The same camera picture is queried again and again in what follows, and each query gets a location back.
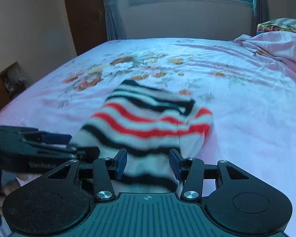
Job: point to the grey curtain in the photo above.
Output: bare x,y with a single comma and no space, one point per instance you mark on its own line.
114,26
260,14

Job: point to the red black white striped garment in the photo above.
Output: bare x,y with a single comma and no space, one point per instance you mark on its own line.
148,123

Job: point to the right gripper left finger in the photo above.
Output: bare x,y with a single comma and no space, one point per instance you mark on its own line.
93,178

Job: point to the dark wooden door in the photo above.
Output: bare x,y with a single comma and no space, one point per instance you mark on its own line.
87,23

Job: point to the pink crumpled blanket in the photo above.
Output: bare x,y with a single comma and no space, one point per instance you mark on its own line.
280,46

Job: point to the person's left hand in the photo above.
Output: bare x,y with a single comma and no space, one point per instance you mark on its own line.
20,180

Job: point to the grey left curtain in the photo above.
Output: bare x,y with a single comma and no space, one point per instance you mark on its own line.
114,26

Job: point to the wooden bedside cabinet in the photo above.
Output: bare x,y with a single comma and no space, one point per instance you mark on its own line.
13,81

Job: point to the floral pink bed sheet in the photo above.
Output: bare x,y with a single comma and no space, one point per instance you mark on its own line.
252,98

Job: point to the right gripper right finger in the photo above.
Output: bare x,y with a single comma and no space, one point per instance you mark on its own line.
191,172

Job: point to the grey right curtain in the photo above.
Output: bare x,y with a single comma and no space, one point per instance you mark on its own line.
260,14

